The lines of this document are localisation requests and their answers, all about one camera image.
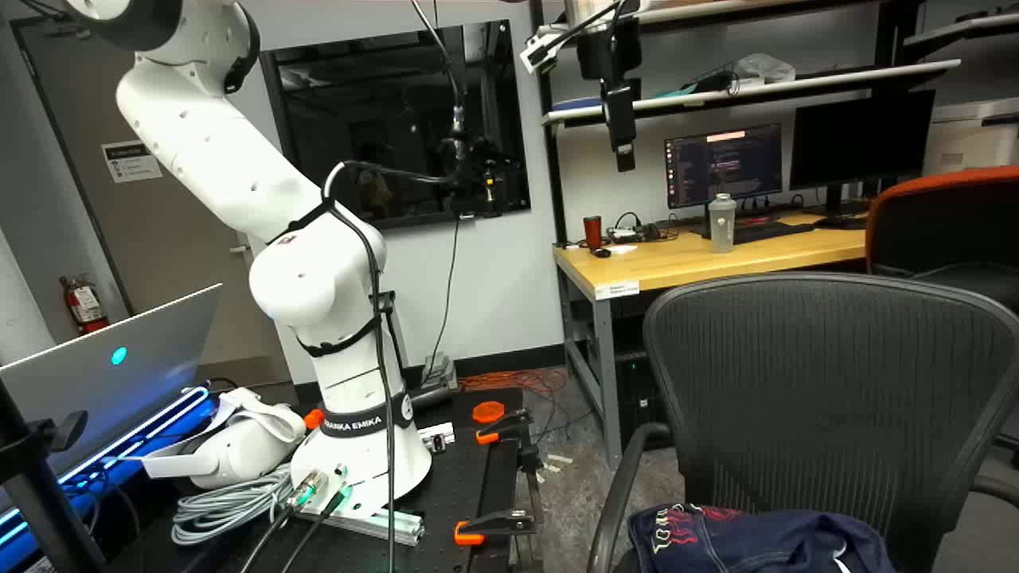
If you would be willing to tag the blue jean jacket with patches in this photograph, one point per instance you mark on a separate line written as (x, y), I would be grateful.
(742, 542)

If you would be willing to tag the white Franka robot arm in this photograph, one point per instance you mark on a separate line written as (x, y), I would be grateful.
(211, 146)

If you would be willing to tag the black mesh office chair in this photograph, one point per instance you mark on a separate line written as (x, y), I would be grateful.
(808, 401)

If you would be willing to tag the red cup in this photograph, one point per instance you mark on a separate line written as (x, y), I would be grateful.
(595, 229)

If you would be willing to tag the white desk label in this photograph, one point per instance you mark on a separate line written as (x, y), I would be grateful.
(615, 291)

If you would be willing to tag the orange round disc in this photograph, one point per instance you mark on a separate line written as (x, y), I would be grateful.
(488, 412)

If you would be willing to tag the orange black clamp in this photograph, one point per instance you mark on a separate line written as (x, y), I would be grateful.
(481, 527)
(498, 435)

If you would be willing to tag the black computer tower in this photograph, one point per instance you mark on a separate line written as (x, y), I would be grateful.
(639, 400)

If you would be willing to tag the wooden top desk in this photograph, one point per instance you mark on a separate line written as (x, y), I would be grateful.
(690, 259)

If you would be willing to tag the lit computer monitor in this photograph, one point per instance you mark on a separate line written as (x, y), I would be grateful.
(720, 163)

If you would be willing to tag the white connector block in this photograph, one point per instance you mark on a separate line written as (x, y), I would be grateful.
(368, 522)

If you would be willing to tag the black metal shelf unit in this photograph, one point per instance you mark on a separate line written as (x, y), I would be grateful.
(742, 98)

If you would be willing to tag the white VR headset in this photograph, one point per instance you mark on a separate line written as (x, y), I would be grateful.
(242, 440)

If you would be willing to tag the clear plastic bag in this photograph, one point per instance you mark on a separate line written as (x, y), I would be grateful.
(763, 71)

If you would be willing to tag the grey door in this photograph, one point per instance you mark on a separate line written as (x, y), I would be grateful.
(161, 243)

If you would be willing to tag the dark computer monitor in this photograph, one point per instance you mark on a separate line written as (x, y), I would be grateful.
(860, 139)

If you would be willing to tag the white door sign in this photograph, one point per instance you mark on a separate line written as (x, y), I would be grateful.
(133, 159)

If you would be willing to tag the silver laptop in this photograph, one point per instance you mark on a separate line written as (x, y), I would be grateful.
(98, 394)

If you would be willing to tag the red fire alarm box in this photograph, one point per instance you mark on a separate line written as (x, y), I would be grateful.
(84, 306)

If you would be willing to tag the white cardboard box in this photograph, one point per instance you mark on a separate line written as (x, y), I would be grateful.
(973, 146)

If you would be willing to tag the black tripod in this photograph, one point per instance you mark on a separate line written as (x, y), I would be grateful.
(32, 487)

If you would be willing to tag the black overhead camera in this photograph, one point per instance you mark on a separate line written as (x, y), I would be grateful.
(618, 98)

